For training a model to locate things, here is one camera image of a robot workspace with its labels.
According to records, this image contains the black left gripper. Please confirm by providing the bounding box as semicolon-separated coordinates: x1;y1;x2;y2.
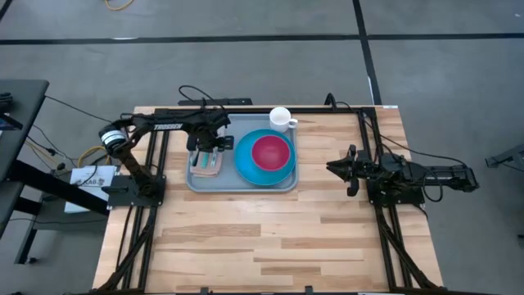
186;122;235;159

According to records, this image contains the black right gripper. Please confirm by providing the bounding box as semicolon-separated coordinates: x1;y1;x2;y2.
326;143;376;197

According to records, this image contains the beige cloth napkin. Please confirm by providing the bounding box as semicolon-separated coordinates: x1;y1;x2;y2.
189;152;224;178

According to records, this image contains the blue plate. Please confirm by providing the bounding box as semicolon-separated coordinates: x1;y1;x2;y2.
233;129;296;187

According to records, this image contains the pink bowl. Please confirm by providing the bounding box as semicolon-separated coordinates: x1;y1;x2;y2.
251;134;291;172

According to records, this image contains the white mug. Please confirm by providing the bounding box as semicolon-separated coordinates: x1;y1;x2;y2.
269;106;299;134

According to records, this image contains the grey plastic tray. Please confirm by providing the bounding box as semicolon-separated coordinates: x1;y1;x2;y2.
186;113;299;193

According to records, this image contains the black power strip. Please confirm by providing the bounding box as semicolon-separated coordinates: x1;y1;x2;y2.
178;98;254;107

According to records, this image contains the white paper sheet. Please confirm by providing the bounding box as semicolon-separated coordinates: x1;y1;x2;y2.
64;166;116;214

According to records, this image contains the black desk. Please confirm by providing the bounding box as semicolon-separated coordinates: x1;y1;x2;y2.
0;79;110;266

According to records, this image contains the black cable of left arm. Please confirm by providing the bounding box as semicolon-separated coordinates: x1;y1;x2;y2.
178;84;224;110

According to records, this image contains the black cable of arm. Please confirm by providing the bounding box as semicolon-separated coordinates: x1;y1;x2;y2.
178;84;224;110
325;93;468;167

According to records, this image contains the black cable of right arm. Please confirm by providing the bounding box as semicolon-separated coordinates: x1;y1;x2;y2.
325;93;468;167

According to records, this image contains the yellow cable beside desk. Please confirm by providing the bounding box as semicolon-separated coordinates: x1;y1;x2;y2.
24;138;108;167

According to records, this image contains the thin black cable from desk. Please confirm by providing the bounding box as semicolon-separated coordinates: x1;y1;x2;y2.
43;95;114;124

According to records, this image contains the yellow cable on floor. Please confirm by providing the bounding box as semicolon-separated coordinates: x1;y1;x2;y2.
104;0;135;11

